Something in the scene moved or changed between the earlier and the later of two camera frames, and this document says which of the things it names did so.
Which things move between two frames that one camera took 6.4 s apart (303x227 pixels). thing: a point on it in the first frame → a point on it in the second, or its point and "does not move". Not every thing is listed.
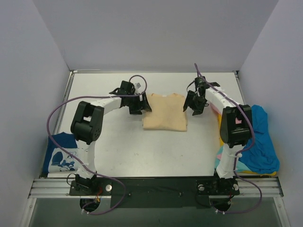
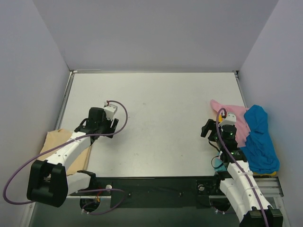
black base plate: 156,193 does not move
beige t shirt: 167,114 → 55,138
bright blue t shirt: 262,157 does not move
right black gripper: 195,100 → 213,130
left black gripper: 138,104 → 110,126
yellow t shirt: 253,172 does not move
